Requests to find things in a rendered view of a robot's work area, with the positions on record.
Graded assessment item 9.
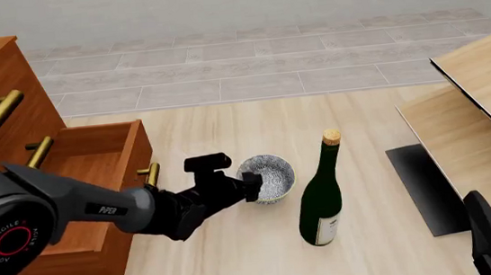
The wooden drawer with long handle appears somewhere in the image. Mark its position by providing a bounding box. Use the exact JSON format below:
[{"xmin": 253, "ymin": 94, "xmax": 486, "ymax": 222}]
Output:
[{"xmin": 0, "ymin": 48, "xmax": 68, "ymax": 148}]

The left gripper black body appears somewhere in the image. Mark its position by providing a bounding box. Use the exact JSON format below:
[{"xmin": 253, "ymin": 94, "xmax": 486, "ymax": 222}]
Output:
[{"xmin": 205, "ymin": 167, "xmax": 251, "ymax": 214}]

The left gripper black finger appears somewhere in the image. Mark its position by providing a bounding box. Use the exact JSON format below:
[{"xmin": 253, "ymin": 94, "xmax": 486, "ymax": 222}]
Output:
[{"xmin": 241, "ymin": 169, "xmax": 266, "ymax": 204}]

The wooden drawer with medium handle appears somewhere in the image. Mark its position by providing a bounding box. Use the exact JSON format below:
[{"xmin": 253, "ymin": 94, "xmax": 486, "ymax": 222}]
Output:
[{"xmin": 0, "ymin": 122, "xmax": 71, "ymax": 175}]

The pale wooden board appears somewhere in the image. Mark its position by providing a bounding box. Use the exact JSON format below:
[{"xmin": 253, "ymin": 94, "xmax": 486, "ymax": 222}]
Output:
[
  {"xmin": 425, "ymin": 24, "xmax": 491, "ymax": 175},
  {"xmin": 393, "ymin": 81, "xmax": 491, "ymax": 244}
]

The open wooden drawer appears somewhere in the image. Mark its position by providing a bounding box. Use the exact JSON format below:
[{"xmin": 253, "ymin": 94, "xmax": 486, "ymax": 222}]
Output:
[{"xmin": 22, "ymin": 118, "xmax": 166, "ymax": 275}]

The short brass drawer handle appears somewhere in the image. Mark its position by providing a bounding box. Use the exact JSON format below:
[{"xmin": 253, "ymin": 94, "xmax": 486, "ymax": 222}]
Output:
[{"xmin": 135, "ymin": 161, "xmax": 163, "ymax": 190}]

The dark green wine bottle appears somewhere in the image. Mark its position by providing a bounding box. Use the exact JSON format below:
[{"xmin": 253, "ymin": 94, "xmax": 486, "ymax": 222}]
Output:
[{"xmin": 290, "ymin": 127, "xmax": 353, "ymax": 250}]

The medium brass drawer handle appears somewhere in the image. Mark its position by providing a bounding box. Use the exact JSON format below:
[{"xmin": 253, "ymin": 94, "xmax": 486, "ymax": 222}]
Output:
[{"xmin": 23, "ymin": 135, "xmax": 57, "ymax": 171}]

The patterned black and white bowl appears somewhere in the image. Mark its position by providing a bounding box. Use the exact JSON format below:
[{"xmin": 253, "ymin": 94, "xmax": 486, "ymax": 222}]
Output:
[{"xmin": 234, "ymin": 151, "xmax": 299, "ymax": 208}]

